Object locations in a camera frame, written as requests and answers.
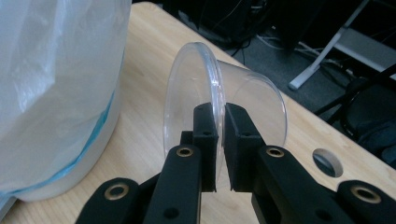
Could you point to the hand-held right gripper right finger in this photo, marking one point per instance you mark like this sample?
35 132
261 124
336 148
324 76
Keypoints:
274 180

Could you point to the white metal desk frame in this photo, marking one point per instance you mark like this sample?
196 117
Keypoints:
348 40

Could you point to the clear round plastic container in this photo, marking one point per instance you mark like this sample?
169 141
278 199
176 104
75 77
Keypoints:
193 93

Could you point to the clear plastic trash bag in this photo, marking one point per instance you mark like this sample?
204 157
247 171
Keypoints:
56 77

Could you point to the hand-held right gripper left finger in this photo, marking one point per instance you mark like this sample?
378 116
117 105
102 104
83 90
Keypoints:
183 174

